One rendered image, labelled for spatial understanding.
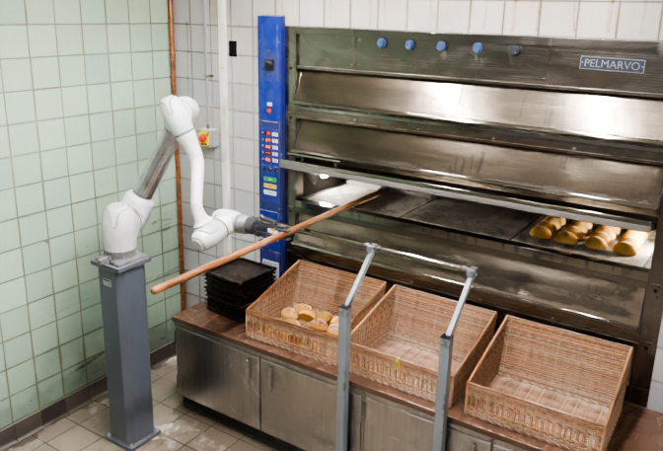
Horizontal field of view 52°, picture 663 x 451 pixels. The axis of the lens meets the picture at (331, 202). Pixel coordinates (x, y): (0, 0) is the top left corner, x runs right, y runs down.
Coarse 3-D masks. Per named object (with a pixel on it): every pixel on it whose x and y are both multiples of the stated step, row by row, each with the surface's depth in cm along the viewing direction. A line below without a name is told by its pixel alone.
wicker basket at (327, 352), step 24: (312, 264) 372; (312, 288) 372; (336, 288) 363; (360, 288) 356; (384, 288) 349; (264, 312) 357; (336, 312) 363; (360, 312) 330; (264, 336) 340; (312, 336) 323; (336, 360) 318
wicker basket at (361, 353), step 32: (384, 320) 342; (416, 320) 339; (448, 320) 329; (480, 320) 321; (352, 352) 311; (384, 352) 332; (416, 352) 332; (480, 352) 308; (384, 384) 304; (416, 384) 295
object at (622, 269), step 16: (304, 208) 371; (320, 208) 365; (352, 208) 360; (384, 224) 345; (400, 224) 340; (416, 224) 336; (432, 224) 336; (464, 240) 322; (480, 240) 317; (496, 240) 315; (528, 256) 306; (544, 256) 302; (560, 256) 298; (576, 256) 297; (608, 272) 288; (624, 272) 284; (640, 272) 281
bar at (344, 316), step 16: (288, 224) 333; (336, 240) 317; (352, 240) 313; (368, 256) 307; (400, 256) 299; (416, 256) 295; (352, 288) 300; (464, 288) 280; (464, 304) 279; (448, 336) 271; (448, 352) 270; (448, 368) 273; (448, 384) 276; (336, 400) 308; (448, 400) 279; (336, 416) 311; (336, 432) 313; (336, 448) 315
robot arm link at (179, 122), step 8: (168, 96) 315; (160, 104) 313; (168, 104) 311; (176, 104) 312; (184, 104) 318; (168, 112) 311; (176, 112) 311; (184, 112) 314; (192, 112) 323; (168, 120) 312; (176, 120) 311; (184, 120) 313; (176, 128) 312; (184, 128) 313
